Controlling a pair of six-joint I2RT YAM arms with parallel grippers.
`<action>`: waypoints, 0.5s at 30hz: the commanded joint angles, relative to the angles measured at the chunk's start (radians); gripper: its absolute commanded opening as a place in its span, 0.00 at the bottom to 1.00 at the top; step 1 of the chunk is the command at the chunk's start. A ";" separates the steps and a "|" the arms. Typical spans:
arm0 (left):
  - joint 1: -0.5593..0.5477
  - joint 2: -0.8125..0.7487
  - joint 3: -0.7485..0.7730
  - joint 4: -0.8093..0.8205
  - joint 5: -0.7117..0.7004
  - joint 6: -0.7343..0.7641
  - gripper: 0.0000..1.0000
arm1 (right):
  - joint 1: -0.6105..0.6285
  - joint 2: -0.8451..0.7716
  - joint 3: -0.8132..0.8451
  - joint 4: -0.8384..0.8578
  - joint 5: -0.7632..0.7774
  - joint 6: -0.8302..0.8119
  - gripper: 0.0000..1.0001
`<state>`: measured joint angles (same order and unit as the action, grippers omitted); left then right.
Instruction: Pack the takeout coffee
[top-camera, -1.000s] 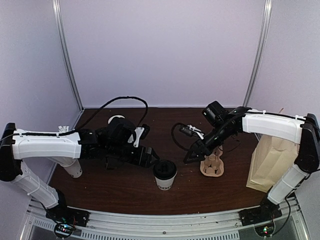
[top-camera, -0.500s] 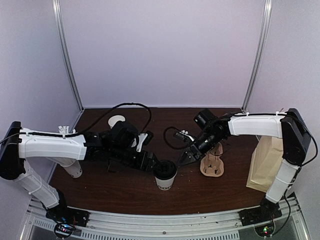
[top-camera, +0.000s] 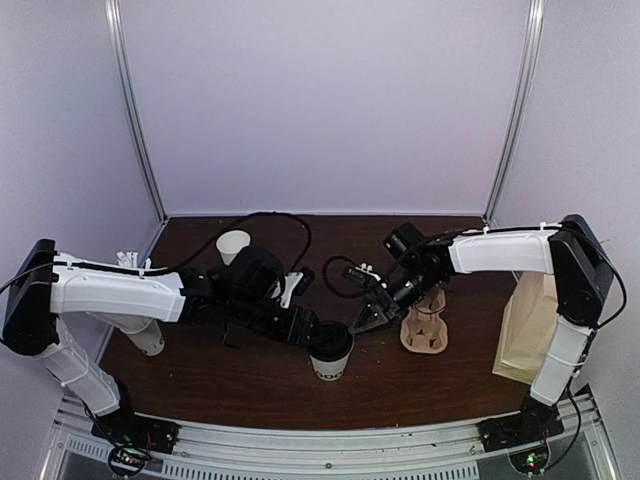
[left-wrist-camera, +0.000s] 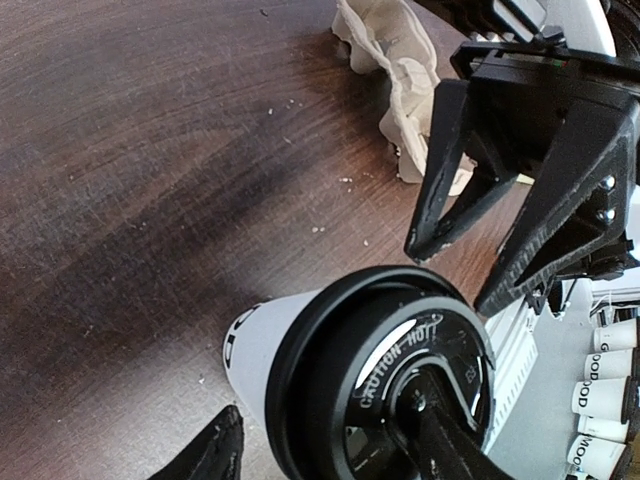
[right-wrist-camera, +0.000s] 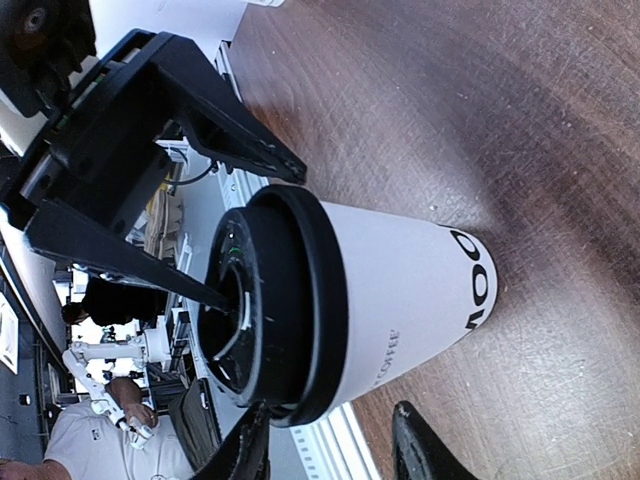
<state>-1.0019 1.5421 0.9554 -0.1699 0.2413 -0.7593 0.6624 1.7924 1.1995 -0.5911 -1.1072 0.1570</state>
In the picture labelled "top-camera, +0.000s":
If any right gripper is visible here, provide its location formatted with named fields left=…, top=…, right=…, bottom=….
left=349, top=265, right=443, bottom=336

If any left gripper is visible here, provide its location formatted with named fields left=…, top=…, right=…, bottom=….
left=228, top=292, right=329, bottom=348

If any black plastic cup lid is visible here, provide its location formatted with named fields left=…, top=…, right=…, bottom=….
left=307, top=321, right=354, bottom=362

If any white paper cup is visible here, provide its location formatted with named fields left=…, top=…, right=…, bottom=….
left=307, top=322, right=354, bottom=382
left=215, top=230, right=251, bottom=265

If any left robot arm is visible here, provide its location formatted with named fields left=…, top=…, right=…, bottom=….
left=1, top=239, right=320, bottom=444

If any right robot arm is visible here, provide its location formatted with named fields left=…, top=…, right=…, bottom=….
left=343, top=214, right=615, bottom=442

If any cardboard cup carrier tray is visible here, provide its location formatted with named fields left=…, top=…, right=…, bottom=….
left=399, top=287, right=448, bottom=355

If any white cup holding straws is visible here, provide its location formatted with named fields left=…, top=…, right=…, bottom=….
left=124, top=319, right=165, bottom=356

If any brown paper bag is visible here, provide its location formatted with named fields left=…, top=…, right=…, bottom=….
left=492, top=272, right=558, bottom=385

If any paper wrapped straws bundle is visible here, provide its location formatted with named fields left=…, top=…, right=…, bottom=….
left=116, top=251, right=152, bottom=270

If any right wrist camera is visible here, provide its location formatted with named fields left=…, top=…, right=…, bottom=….
left=342, top=263, right=387, bottom=289

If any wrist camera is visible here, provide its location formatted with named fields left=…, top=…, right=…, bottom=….
left=278, top=267, right=316, bottom=308
left=342, top=263, right=387, bottom=289

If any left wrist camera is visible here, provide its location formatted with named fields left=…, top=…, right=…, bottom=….
left=278, top=267, right=316, bottom=308

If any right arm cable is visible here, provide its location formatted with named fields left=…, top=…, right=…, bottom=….
left=322, top=255, right=371, bottom=301

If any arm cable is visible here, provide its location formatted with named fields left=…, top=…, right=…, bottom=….
left=322, top=255, right=371, bottom=301
left=0, top=211, right=314, bottom=301

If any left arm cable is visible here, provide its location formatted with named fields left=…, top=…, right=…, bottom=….
left=0, top=211, right=314, bottom=301

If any aluminium front rail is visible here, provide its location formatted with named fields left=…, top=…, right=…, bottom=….
left=35, top=410, right=622, bottom=479

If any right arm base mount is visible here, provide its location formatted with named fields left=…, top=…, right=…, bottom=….
left=478, top=412, right=565, bottom=475

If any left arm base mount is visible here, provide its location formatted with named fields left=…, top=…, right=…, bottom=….
left=86, top=410, right=179, bottom=478

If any right aluminium frame post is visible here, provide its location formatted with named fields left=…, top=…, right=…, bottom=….
left=483, top=0, right=546, bottom=226

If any aluminium frame post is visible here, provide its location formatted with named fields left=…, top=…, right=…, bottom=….
left=483, top=0, right=546, bottom=226
left=104, top=0, right=168, bottom=222

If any left aluminium frame post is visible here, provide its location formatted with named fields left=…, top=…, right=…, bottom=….
left=104, top=0, right=168, bottom=222

